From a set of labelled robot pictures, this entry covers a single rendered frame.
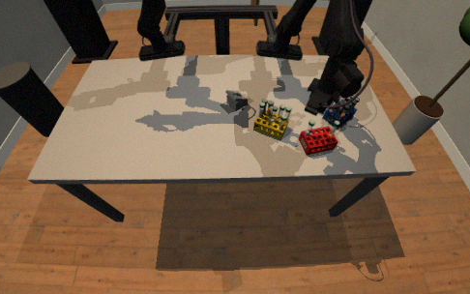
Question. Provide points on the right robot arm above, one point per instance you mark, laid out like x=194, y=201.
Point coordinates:
x=145, y=27

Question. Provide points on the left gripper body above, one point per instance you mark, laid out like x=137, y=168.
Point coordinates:
x=322, y=91

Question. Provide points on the red tube rack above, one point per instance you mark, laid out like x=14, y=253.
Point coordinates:
x=321, y=138

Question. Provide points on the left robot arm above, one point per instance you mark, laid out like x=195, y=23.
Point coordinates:
x=342, y=70

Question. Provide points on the yellow tube rack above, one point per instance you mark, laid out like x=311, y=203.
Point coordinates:
x=263, y=127

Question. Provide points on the blue tube rack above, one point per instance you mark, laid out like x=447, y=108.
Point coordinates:
x=330, y=117

